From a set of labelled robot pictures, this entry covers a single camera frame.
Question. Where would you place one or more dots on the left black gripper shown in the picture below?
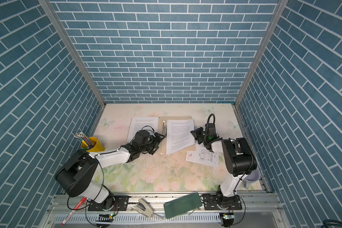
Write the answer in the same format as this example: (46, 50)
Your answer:
(156, 142)

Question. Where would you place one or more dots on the coloured pens bundle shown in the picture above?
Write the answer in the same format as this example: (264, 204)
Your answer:
(86, 142)

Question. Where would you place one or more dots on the grey stapler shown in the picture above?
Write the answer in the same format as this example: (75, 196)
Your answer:
(144, 208)

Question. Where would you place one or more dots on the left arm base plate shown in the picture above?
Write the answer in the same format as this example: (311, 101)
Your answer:
(121, 203)

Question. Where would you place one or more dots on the red marker pen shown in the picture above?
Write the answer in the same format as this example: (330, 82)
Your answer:
(73, 211)

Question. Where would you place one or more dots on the metal folder clip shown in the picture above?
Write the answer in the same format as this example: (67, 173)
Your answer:
(164, 128)

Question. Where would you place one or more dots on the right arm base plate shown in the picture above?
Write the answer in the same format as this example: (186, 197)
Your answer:
(208, 201)

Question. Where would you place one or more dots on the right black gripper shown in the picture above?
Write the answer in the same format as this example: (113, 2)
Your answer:
(195, 133)

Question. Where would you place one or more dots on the beige cardboard folder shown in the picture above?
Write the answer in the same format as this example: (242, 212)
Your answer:
(162, 145)

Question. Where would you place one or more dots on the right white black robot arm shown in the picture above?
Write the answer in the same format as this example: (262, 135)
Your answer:
(238, 157)

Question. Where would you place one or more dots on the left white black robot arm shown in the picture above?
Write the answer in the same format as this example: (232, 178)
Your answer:
(75, 176)

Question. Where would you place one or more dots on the printed text paper sheet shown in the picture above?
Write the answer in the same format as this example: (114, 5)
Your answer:
(142, 123)

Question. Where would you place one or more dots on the yellow pen cup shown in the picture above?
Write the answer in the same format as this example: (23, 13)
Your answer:
(97, 147)

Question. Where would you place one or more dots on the lilac ceramic cup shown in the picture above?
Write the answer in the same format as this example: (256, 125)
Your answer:
(251, 178)

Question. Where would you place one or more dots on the diagram paper sheet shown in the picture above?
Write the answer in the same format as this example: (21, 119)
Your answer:
(203, 156)

